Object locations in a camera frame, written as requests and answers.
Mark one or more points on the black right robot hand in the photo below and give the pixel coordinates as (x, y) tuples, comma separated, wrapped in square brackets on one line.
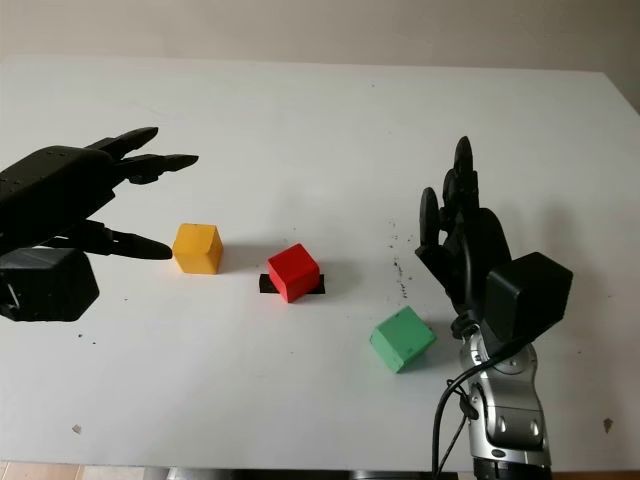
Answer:
[(470, 250)]

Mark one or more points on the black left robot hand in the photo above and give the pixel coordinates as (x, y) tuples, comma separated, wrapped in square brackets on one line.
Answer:
[(55, 190)]

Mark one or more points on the green wooden block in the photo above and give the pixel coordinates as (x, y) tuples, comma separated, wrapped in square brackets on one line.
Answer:
[(402, 337)]

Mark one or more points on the yellow wooden block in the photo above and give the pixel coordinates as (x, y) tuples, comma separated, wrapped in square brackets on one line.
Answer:
[(196, 247)]

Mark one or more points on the red wooden block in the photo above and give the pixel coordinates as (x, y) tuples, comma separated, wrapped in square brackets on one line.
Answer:
[(295, 272)]

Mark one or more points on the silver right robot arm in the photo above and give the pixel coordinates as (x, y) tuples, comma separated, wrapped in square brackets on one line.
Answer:
[(510, 410)]

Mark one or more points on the black tape strip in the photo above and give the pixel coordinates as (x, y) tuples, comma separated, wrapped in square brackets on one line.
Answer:
[(264, 286)]

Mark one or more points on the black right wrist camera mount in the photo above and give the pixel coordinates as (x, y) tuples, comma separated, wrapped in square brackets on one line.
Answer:
[(530, 295)]

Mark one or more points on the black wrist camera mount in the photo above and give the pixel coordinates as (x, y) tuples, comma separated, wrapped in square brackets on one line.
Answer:
[(530, 295), (50, 285)]

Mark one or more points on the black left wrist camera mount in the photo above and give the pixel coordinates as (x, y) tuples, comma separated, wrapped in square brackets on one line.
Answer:
[(50, 285)]

